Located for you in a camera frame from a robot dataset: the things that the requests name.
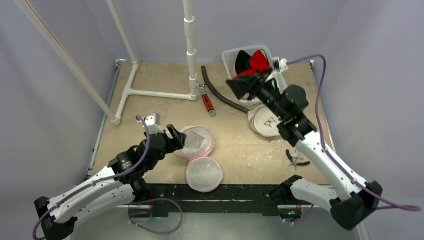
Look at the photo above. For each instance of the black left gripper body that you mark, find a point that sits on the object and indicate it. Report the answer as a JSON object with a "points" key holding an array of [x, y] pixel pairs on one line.
{"points": [[171, 144]]}

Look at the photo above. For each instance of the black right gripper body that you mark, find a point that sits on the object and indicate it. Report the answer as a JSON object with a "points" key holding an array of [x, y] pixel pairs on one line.
{"points": [[253, 82]]}

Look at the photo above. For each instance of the black bra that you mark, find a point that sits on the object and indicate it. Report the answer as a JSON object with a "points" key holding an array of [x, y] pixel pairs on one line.
{"points": [[242, 62]]}

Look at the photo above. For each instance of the red bra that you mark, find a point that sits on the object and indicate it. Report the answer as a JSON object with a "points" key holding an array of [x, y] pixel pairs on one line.
{"points": [[258, 63]]}

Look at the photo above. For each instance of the pink-rimmed mesh laundry bag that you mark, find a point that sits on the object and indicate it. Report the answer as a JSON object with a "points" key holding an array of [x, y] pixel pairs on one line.
{"points": [[203, 173]]}

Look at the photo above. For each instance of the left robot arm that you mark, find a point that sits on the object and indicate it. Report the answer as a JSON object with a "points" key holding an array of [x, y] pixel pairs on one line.
{"points": [[121, 182]]}

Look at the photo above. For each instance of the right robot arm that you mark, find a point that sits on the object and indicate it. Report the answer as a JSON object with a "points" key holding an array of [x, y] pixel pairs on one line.
{"points": [[352, 198]]}

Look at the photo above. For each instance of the pink bra in basket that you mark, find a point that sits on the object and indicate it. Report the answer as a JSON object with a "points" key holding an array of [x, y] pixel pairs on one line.
{"points": [[245, 97]]}

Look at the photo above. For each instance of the white plastic basket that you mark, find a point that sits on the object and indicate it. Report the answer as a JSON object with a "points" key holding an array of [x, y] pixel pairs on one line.
{"points": [[229, 57]]}

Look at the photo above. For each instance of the small metal clip tool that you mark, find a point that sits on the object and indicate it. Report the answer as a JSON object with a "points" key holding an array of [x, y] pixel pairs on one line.
{"points": [[295, 158]]}

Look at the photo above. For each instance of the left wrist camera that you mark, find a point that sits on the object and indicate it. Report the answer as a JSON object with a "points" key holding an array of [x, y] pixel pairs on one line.
{"points": [[152, 122]]}

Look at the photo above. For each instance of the red-handled adjustable wrench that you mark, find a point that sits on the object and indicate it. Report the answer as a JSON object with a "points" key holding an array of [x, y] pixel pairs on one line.
{"points": [[206, 100]]}

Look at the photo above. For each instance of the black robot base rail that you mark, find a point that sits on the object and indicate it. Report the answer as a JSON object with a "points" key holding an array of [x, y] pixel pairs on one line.
{"points": [[266, 200]]}

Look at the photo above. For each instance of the white PVC pipe frame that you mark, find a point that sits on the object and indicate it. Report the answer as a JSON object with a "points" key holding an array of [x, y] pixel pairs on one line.
{"points": [[189, 30]]}

